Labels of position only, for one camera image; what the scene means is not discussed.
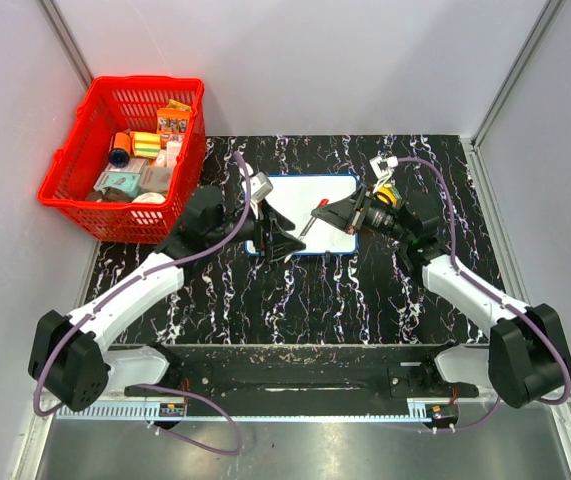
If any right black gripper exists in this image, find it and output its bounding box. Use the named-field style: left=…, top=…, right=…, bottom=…
left=313, top=183, right=412, bottom=244

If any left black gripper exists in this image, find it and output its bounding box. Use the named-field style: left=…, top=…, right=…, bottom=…
left=207, top=198, right=306, bottom=261

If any white blue-framed whiteboard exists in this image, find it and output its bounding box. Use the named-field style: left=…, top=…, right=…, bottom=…
left=266, top=174, right=359, bottom=257

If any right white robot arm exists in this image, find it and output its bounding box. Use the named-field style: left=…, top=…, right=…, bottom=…
left=312, top=187, right=571, bottom=408

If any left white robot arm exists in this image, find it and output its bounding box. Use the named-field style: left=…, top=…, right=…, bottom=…
left=28, top=185, right=305, bottom=412

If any orange juice carton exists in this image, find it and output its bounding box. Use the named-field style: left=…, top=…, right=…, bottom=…
left=374, top=182, right=402, bottom=207

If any white round container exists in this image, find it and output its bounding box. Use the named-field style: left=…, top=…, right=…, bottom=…
left=132, top=192, right=166, bottom=205

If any brown pink box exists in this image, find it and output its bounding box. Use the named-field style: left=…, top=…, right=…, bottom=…
left=138, top=165, right=173, bottom=195

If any orange snack box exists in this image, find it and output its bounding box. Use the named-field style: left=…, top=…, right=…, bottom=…
left=157, top=108, right=191, bottom=134

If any teal box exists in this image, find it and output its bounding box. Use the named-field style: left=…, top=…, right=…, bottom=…
left=94, top=171, right=141, bottom=198

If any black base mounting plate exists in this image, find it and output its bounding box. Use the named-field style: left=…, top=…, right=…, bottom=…
left=123, top=362, right=480, bottom=419

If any yellow striped box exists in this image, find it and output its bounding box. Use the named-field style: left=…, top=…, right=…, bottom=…
left=130, top=131, right=161, bottom=159

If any blue orange can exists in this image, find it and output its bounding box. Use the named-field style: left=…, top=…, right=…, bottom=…
left=108, top=132, right=131, bottom=168

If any red plastic shopping basket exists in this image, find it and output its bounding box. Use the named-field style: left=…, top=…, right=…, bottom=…
left=37, top=75, right=206, bottom=244

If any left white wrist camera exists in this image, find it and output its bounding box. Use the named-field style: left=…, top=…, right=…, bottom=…
left=241, top=163, right=274, bottom=204

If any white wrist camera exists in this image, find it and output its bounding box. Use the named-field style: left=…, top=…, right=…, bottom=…
left=241, top=163, right=274, bottom=204
left=369, top=156, right=399, bottom=184

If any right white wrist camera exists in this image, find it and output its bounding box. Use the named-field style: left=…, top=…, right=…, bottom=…
left=369, top=156, right=399, bottom=184

